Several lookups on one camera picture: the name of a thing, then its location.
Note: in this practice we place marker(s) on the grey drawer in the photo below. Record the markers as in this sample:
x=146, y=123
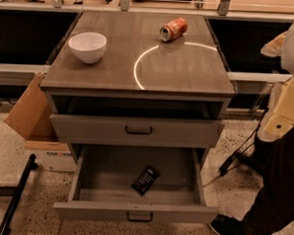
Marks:
x=150, y=131
x=101, y=188

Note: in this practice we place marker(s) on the grey drawer cabinet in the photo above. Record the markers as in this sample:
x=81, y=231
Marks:
x=141, y=76

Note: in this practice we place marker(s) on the black snack packet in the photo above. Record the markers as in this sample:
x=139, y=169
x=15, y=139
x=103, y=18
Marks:
x=146, y=180

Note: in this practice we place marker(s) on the orange soda can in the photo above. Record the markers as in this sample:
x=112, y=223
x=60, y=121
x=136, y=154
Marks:
x=173, y=29

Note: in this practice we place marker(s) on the white ceramic bowl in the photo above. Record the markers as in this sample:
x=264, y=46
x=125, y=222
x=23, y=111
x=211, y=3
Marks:
x=89, y=47

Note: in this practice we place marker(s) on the brown cardboard box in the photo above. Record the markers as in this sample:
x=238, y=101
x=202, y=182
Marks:
x=30, y=118

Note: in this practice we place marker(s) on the person in dark trousers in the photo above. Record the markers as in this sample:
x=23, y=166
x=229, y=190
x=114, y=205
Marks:
x=274, y=205

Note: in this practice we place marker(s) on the black sneaker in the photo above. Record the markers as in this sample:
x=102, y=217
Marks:
x=224, y=225

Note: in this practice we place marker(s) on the black metal stand leg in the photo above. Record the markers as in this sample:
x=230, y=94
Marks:
x=5, y=225

